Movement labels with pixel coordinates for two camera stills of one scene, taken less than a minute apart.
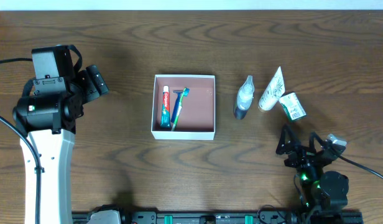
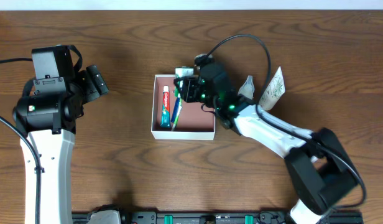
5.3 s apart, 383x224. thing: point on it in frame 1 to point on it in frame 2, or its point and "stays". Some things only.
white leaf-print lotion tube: (273, 92) stays
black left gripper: (94, 82) stays
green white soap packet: (292, 106) to (182, 71)
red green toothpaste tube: (165, 122) stays
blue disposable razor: (178, 92) stays
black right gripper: (302, 154) to (189, 89)
